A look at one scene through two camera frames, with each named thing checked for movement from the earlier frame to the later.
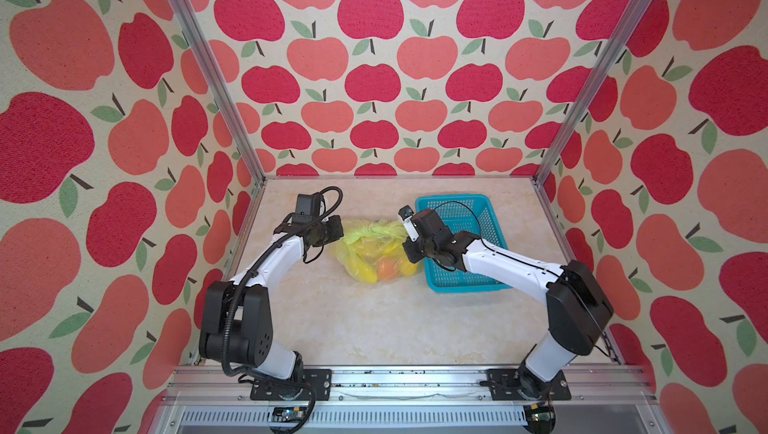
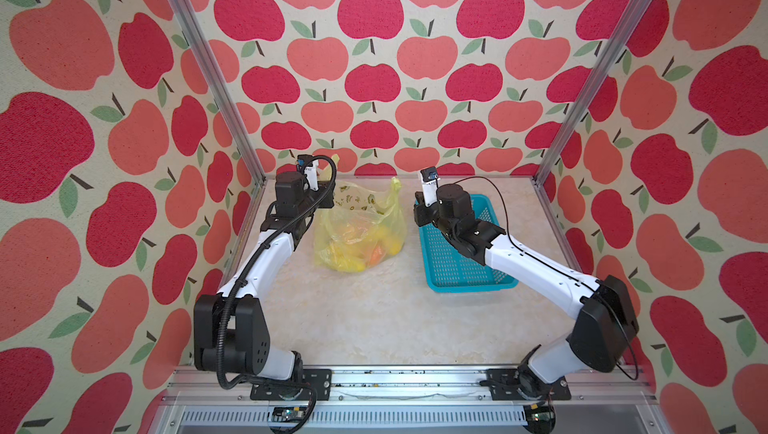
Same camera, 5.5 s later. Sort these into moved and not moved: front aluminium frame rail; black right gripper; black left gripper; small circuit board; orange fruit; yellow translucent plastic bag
Moved: yellow translucent plastic bag; black left gripper; orange fruit; black right gripper
Not moved: front aluminium frame rail; small circuit board
